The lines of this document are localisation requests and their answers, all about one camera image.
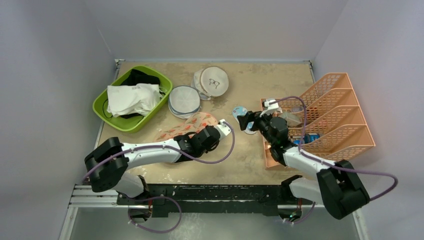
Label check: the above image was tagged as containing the floral mesh laundry bag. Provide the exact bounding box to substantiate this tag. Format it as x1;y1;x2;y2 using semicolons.
153;112;219;142

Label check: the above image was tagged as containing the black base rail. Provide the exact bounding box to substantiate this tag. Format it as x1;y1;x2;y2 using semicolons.
117;183;309;221

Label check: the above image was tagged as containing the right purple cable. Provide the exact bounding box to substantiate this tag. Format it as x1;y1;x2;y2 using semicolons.
268;96;399;202

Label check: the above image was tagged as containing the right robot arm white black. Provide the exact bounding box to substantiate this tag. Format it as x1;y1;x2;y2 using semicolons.
237;111;371;220

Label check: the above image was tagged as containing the white round mesh laundry bag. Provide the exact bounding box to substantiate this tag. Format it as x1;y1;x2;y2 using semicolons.
168;85;201;119

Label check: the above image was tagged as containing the blue toothbrush blister pack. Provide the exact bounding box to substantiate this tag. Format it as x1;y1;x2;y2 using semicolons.
232;106;256;135

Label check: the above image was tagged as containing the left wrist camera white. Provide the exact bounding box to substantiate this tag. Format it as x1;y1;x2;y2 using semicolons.
214;119;232;141

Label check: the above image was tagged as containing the purple cable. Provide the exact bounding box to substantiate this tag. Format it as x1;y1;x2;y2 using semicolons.
268;96;399;202
81;120;236;181

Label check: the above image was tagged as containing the orange plastic file organizer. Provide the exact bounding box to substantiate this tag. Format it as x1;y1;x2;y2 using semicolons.
278;72;375;161

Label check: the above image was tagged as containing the beige glasses print laundry bag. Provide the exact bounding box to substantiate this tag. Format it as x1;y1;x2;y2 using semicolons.
190;66;229;101

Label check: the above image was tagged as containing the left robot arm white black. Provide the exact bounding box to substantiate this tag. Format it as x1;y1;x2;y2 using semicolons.
84;124;229;205

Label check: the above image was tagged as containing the blue can in organizer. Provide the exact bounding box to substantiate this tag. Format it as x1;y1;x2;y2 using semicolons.
291;133;322;145

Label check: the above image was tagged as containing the grey box in organizer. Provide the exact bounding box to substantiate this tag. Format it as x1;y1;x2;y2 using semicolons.
278;111;303;128

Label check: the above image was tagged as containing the black garment in bin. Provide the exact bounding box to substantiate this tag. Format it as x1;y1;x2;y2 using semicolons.
120;69;161;86

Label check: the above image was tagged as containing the white cloth in bin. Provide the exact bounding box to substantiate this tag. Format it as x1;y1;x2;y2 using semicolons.
106;83;164;117

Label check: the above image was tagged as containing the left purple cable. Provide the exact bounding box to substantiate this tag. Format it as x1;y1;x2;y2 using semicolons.
81;120;236;181

